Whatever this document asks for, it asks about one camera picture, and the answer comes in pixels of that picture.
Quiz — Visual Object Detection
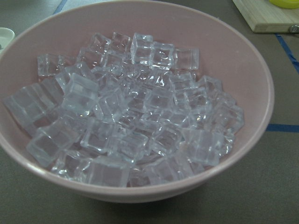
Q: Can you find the pile of clear ice cubes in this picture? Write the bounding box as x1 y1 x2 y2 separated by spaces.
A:
3 32 244 187

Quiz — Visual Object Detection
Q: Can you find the pink bowl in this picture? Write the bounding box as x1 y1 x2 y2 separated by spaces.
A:
0 0 274 203

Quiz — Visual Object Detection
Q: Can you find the bamboo cutting board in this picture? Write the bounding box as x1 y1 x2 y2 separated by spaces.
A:
233 0 299 34

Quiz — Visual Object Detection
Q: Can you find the cream serving tray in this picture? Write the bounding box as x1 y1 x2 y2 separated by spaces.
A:
0 28 15 52

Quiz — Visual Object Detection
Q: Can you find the lemon half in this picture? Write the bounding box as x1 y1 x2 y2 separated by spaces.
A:
269 0 299 9

